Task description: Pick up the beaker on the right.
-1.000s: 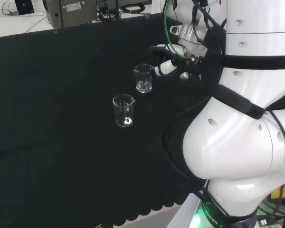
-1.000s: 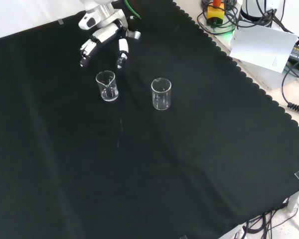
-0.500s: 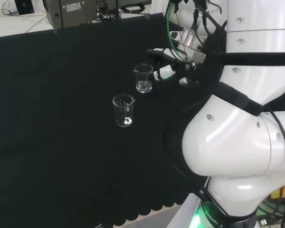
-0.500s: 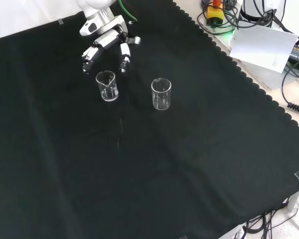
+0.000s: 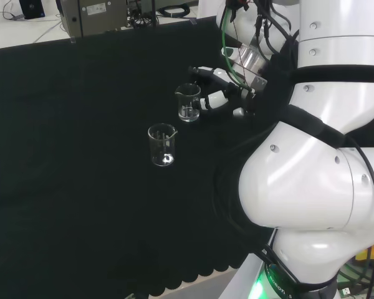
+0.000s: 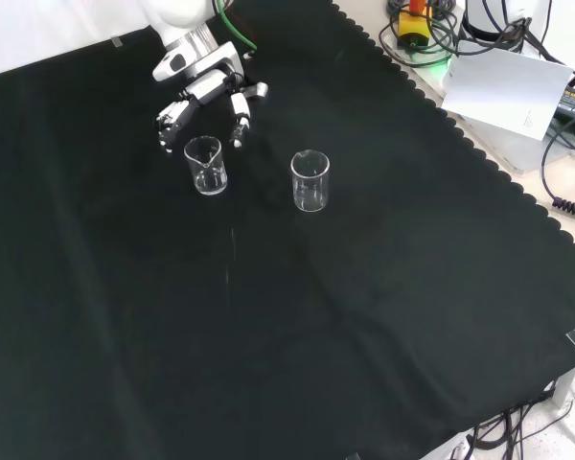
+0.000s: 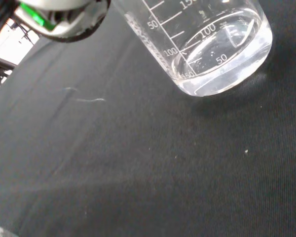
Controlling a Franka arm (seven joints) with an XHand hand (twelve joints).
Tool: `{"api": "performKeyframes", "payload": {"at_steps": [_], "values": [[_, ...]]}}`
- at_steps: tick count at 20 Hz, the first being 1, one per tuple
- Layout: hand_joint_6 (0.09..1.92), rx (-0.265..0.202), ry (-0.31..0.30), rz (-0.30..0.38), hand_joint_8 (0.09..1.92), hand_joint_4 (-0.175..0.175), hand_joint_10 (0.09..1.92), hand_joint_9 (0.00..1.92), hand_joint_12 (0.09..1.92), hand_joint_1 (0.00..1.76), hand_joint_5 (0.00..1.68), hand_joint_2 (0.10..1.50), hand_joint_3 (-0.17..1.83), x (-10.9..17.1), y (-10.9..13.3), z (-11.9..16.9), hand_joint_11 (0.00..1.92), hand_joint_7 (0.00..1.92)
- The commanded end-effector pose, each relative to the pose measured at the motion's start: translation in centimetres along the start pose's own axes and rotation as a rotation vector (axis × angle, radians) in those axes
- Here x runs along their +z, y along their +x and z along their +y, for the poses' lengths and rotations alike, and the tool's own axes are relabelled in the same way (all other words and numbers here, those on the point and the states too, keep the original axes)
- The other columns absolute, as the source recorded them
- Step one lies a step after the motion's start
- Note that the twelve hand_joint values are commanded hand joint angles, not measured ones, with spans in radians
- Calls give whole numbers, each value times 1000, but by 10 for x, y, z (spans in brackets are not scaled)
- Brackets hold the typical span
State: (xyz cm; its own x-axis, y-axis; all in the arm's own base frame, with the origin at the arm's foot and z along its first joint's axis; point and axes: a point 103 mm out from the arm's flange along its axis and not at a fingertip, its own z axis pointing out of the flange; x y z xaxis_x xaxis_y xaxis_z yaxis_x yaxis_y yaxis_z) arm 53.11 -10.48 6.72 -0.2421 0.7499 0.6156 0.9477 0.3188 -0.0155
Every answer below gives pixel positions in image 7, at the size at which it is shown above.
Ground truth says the black bench cloth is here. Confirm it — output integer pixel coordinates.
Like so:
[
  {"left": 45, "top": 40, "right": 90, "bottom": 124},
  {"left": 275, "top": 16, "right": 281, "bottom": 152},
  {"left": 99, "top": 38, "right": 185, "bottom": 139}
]
[{"left": 0, "top": 0, "right": 296, "bottom": 237}]

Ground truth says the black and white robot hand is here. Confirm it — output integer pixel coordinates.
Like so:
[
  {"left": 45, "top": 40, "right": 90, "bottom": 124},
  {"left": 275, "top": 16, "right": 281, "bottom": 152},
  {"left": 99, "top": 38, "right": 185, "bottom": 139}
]
[{"left": 0, "top": 0, "right": 112, "bottom": 43}]

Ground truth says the black tripod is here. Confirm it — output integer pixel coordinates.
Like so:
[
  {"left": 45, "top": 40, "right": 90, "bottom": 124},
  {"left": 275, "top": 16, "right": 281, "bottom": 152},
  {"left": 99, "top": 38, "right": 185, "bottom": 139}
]
[{"left": 0, "top": 53, "right": 18, "bottom": 85}]

